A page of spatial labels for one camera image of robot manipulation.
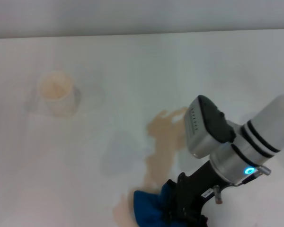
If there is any white paper cup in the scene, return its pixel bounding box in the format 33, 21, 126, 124
37, 71, 81, 118

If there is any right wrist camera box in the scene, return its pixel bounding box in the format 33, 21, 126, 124
183, 95, 237, 159

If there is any brown water stain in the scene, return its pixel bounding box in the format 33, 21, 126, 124
112, 106, 189, 225

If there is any blue rag with black trim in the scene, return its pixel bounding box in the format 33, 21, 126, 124
133, 179, 208, 227

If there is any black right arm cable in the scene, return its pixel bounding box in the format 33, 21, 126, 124
240, 173, 259, 185

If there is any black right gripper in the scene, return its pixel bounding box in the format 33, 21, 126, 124
172, 162, 228, 227

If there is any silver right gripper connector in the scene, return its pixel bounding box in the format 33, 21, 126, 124
213, 185, 224, 205

